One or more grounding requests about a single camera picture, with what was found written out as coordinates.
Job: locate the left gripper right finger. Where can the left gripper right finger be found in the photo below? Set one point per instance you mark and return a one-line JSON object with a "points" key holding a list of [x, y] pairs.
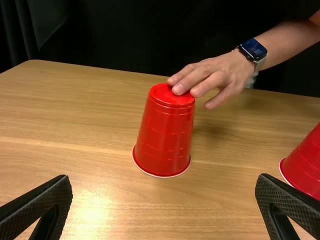
{"points": [[290, 200]]}

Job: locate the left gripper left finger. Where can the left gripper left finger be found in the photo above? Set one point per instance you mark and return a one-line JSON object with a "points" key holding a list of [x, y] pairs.
{"points": [[37, 205]]}

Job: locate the red cup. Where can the red cup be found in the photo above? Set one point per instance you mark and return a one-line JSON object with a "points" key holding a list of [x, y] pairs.
{"points": [[305, 165], [163, 135]]}

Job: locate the person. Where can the person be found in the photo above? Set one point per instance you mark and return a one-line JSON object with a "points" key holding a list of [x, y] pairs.
{"points": [[220, 72]]}

